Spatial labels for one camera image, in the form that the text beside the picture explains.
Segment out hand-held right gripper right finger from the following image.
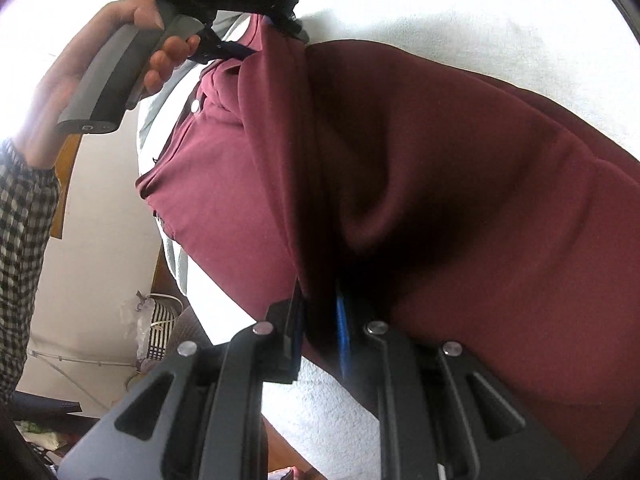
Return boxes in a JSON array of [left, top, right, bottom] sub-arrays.
[[335, 286, 587, 480]]

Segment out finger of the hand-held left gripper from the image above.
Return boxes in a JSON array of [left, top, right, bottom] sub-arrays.
[[189, 27, 257, 65]]

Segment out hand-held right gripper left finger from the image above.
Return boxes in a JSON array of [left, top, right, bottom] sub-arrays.
[[57, 280, 307, 480]]

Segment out maroon pants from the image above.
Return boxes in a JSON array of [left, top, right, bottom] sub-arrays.
[[135, 12, 640, 480]]

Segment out person's left hand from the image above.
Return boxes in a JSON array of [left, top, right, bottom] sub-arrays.
[[10, 0, 202, 170]]

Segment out clear plastic bag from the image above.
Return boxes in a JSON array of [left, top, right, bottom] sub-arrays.
[[119, 290, 161, 358]]

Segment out white fluffy blanket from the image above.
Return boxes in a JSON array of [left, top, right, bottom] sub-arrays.
[[190, 0, 640, 467]]

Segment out wooden bed frame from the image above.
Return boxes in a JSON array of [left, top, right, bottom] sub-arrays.
[[49, 130, 84, 239]]

